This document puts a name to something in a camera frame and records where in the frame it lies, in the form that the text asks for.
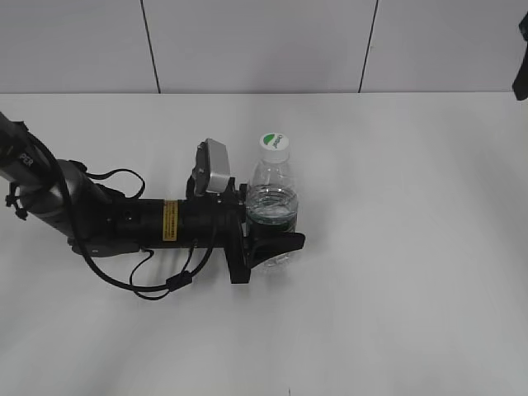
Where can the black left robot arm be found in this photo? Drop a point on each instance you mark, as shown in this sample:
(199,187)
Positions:
(102,222)

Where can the clear cestbon water bottle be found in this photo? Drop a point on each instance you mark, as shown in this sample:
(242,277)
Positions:
(272,202)

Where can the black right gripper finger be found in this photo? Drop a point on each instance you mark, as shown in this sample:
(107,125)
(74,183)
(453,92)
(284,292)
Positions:
(520,83)

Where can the white green bottle cap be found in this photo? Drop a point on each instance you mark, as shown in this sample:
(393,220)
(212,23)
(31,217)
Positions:
(274,148)

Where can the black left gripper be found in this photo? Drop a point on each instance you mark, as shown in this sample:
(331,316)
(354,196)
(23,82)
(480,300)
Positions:
(213,221)

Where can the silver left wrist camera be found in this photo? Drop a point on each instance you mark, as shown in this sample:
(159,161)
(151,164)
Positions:
(211,173)

